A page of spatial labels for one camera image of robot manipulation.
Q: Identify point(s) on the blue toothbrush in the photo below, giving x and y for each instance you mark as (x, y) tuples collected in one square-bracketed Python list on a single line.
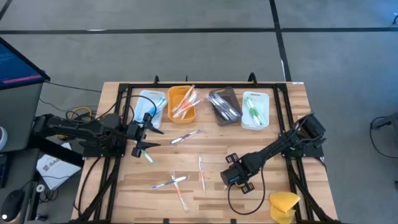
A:
[(155, 109), (160, 102), (148, 115), (150, 112), (158, 107)]

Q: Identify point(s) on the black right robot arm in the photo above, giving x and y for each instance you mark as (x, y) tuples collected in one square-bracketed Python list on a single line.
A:
[(280, 146)]

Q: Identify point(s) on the white plastic bin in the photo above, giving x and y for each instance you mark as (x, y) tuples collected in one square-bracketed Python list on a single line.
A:
[(262, 99), (141, 102)]

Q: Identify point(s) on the white printed booklet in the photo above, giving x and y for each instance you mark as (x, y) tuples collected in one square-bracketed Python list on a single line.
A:
[(57, 169)]

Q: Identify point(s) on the grey desk cabinet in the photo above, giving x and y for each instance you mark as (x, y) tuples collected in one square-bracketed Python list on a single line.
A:
[(18, 115)]

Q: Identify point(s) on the black keyboard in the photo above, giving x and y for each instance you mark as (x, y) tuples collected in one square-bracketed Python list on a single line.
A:
[(2, 169)]

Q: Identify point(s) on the yellow cloth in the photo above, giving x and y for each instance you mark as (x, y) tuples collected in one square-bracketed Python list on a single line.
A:
[(284, 203)]

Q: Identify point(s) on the white round device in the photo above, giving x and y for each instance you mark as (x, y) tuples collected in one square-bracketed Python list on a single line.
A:
[(2, 138)]

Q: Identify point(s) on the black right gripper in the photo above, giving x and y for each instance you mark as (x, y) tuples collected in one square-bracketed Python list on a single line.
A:
[(237, 171)]

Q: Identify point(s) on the computer monitor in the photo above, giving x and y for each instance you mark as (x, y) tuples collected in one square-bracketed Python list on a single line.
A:
[(15, 65)]

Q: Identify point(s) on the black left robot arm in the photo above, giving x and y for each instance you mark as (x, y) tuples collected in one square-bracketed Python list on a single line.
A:
[(77, 132)]

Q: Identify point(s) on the grey chair leg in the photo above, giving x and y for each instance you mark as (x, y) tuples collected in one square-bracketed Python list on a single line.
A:
[(385, 120)]

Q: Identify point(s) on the white tape roll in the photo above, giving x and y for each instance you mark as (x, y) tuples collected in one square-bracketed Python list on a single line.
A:
[(38, 188)]

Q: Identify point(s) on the black computer mouse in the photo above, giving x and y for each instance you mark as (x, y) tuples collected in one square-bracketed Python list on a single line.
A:
[(11, 205)]

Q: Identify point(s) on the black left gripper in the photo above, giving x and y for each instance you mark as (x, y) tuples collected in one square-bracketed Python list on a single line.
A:
[(136, 130)]

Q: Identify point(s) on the orange toothbrush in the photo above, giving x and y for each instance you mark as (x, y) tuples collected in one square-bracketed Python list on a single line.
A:
[(188, 102), (185, 95), (202, 172), (189, 106), (180, 194), (183, 109), (186, 99), (180, 110)]

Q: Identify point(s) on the grey plastic bin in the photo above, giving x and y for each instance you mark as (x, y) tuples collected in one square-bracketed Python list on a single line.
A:
[(233, 91)]

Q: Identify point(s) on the orange plastic bin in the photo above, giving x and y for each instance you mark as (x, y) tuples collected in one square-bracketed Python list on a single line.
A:
[(174, 96)]

